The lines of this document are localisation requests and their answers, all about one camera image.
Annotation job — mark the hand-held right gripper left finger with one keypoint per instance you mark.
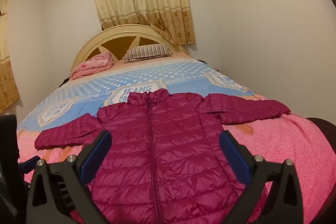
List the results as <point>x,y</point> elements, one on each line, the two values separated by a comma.
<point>95,158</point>

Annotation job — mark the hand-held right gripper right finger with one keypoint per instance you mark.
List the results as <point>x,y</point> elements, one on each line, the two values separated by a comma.
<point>234,158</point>

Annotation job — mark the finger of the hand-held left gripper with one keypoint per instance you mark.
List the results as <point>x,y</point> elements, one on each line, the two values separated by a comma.
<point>27,165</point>

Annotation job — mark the magenta puffer jacket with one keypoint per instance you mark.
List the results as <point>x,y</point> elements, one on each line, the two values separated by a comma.
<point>170,161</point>

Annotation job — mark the folded pink floral blanket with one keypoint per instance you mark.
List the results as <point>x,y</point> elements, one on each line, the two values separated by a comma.
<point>92,65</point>

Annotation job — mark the dark round object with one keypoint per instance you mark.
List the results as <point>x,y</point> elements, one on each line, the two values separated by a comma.
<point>324,132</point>

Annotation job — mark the cream wooden headboard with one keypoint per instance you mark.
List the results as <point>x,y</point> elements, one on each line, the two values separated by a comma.
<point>113,43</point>

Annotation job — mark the striped pillow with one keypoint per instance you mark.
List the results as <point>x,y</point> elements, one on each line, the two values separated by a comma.
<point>148,52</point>

